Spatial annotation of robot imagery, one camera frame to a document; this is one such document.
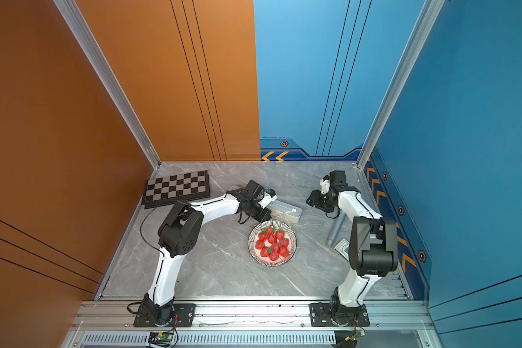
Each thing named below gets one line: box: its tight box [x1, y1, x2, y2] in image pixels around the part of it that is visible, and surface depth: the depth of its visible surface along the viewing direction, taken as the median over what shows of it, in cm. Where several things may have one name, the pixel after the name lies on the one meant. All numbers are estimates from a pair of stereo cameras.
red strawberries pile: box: [255, 225, 290, 261], surface depth 89 cm
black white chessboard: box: [142, 169, 211, 209], surface depth 107 cm
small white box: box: [333, 237, 350, 262], surface depth 89 cm
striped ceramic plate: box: [247, 219, 298, 267], surface depth 89 cm
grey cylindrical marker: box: [325, 212, 347, 247], surface depth 93 cm
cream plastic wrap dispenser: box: [266, 200, 303, 225], surface depth 96 cm
